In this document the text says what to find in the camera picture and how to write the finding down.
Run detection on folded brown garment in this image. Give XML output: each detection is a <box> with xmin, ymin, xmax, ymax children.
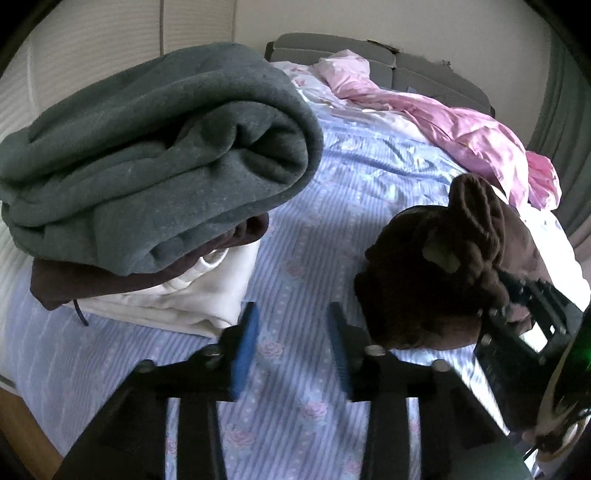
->
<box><xmin>30</xmin><ymin>213</ymin><xmax>271</xmax><ymax>312</ymax></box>

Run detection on dark brown pants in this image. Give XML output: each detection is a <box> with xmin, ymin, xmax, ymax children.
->
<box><xmin>353</xmin><ymin>174</ymin><xmax>546</xmax><ymax>352</ymax></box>

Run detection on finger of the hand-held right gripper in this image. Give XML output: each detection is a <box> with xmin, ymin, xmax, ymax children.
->
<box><xmin>497</xmin><ymin>270</ymin><xmax>566</xmax><ymax>334</ymax></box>
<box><xmin>478</xmin><ymin>308</ymin><xmax>532</xmax><ymax>354</ymax></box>

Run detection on white cloth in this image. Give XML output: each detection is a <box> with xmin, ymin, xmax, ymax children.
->
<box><xmin>519</xmin><ymin>203</ymin><xmax>591</xmax><ymax>324</ymax></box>

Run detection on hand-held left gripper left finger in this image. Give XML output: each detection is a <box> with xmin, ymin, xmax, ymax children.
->
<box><xmin>52</xmin><ymin>302</ymin><xmax>260</xmax><ymax>480</ymax></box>

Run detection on folded white garment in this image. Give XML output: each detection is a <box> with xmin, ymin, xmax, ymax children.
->
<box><xmin>85</xmin><ymin>241</ymin><xmax>264</xmax><ymax>337</ymax></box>

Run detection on folded grey sweatpants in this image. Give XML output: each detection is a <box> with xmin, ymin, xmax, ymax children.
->
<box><xmin>0</xmin><ymin>42</ymin><xmax>324</xmax><ymax>276</ymax></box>

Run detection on grey padded headboard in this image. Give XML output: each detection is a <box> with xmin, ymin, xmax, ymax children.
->
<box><xmin>264</xmin><ymin>32</ymin><xmax>497</xmax><ymax>117</ymax></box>

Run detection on white ribbed closet door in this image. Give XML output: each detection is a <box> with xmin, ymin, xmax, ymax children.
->
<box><xmin>0</xmin><ymin>0</ymin><xmax>237</xmax><ymax>139</ymax></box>

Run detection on blue floral bed sheet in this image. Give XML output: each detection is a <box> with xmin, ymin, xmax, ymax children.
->
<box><xmin>0</xmin><ymin>111</ymin><xmax>573</xmax><ymax>480</ymax></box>

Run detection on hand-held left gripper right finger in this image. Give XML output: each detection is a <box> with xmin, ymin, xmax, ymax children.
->
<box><xmin>326</xmin><ymin>302</ymin><xmax>533</xmax><ymax>480</ymax></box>

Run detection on wooden bed frame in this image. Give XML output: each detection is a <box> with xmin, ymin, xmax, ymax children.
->
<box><xmin>0</xmin><ymin>379</ymin><xmax>64</xmax><ymax>468</ymax></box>

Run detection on grey-green curtain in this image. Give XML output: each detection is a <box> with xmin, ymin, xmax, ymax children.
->
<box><xmin>526</xmin><ymin>32</ymin><xmax>591</xmax><ymax>247</ymax></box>

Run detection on pink quilt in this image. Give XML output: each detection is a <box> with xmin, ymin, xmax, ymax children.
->
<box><xmin>272</xmin><ymin>49</ymin><xmax>562</xmax><ymax>209</ymax></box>

